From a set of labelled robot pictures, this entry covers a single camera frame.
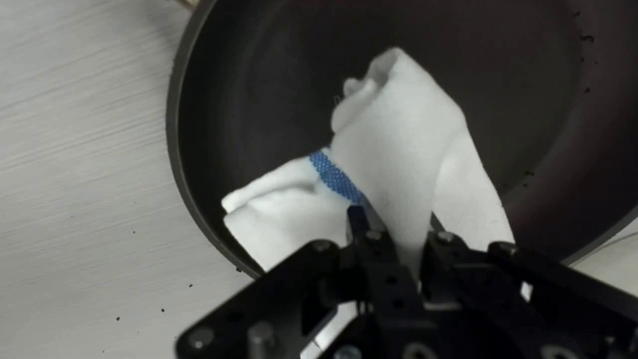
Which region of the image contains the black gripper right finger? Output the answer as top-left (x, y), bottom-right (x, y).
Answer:
top-left (419, 214), bottom-right (638, 359)

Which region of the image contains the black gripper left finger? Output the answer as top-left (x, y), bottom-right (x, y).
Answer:
top-left (176, 204), bottom-right (427, 359)

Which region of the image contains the white towel with blue stripes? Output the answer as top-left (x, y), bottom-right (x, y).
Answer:
top-left (220, 46), bottom-right (519, 275)

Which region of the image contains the black frying pan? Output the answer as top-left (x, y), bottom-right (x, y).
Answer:
top-left (166, 0), bottom-right (638, 281)

